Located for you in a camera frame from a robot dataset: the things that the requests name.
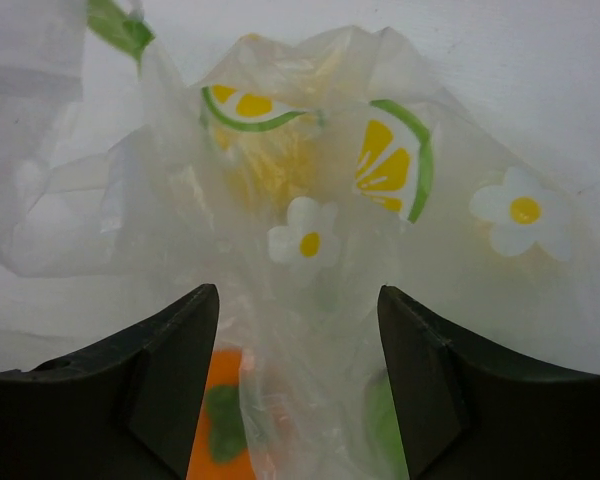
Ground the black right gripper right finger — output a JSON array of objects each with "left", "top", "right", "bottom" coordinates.
[{"left": 377, "top": 286, "right": 600, "bottom": 479}]

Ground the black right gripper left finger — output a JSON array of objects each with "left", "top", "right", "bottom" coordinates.
[{"left": 0, "top": 284, "right": 219, "bottom": 479}]

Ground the orange fake persimmon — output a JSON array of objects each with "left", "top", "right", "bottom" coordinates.
[{"left": 187, "top": 349, "right": 255, "bottom": 480}]

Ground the clear printed plastic bag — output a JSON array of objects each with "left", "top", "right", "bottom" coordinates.
[{"left": 0, "top": 1, "right": 600, "bottom": 479}]

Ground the green fake fruit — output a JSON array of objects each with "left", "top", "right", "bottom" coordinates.
[{"left": 363, "top": 370, "right": 409, "bottom": 479}]

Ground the yellow fake lemon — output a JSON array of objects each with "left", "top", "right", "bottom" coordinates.
[{"left": 207, "top": 34, "right": 331, "bottom": 221}]

